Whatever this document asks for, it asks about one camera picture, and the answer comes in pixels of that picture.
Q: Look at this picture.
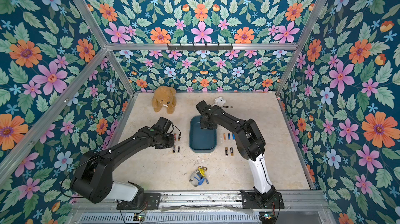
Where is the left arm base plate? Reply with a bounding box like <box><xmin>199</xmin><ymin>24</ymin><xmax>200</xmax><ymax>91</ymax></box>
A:
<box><xmin>116</xmin><ymin>193</ymin><xmax>161</xmax><ymax>210</ymax></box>

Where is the black wall hook rail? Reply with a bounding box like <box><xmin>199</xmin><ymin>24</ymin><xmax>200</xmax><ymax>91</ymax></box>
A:
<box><xmin>167</xmin><ymin>43</ymin><xmax>233</xmax><ymax>52</ymax></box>

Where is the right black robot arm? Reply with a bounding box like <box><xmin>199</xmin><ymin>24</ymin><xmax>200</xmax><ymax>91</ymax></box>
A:
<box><xmin>196</xmin><ymin>101</ymin><xmax>277</xmax><ymax>208</ymax></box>

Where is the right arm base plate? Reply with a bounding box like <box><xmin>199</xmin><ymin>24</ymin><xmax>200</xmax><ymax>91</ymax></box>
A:
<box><xmin>240</xmin><ymin>188</ymin><xmax>285</xmax><ymax>209</ymax></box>

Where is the teal plastic storage box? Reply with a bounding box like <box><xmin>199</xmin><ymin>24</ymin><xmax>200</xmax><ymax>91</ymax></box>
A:
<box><xmin>189</xmin><ymin>115</ymin><xmax>217</xmax><ymax>153</ymax></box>

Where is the small white plush bunny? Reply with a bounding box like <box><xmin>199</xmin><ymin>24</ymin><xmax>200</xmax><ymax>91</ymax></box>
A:
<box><xmin>213</xmin><ymin>96</ymin><xmax>227</xmax><ymax>107</ymax></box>

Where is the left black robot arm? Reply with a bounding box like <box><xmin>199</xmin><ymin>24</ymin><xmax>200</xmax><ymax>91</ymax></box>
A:
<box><xmin>70</xmin><ymin>117</ymin><xmax>175</xmax><ymax>208</ymax></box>

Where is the grey plush toy keychain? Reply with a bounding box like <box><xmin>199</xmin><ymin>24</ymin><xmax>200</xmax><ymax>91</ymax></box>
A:
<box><xmin>189</xmin><ymin>166</ymin><xmax>209</xmax><ymax>187</ymax></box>

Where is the brown teddy bear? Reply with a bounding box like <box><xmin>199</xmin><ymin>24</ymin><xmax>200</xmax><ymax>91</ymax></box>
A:
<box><xmin>152</xmin><ymin>86</ymin><xmax>177</xmax><ymax>114</ymax></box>

